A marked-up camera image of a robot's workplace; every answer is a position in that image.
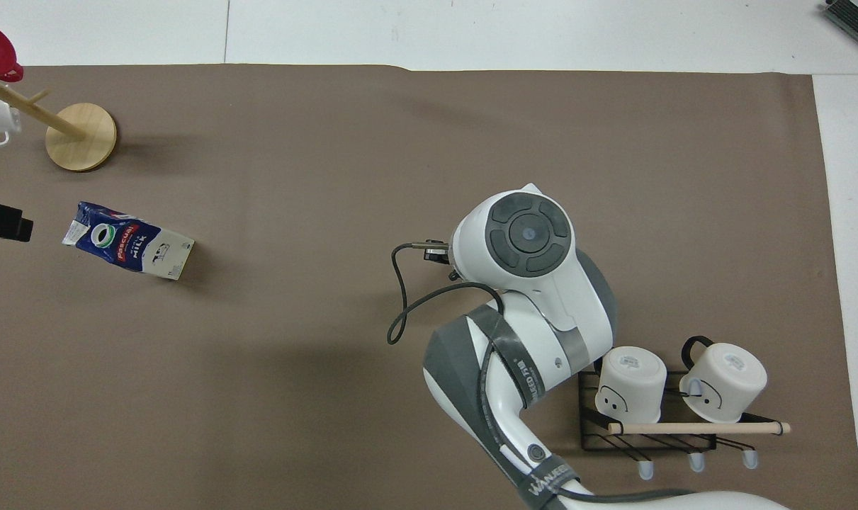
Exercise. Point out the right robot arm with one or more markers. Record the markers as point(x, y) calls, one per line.
point(535, 312)

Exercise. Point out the blue and white milk carton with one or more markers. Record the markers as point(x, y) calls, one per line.
point(127, 243)

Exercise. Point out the wooden mug tree stand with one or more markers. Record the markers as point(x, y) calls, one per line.
point(81, 138)

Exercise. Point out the black stand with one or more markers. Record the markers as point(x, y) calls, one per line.
point(857, 18)

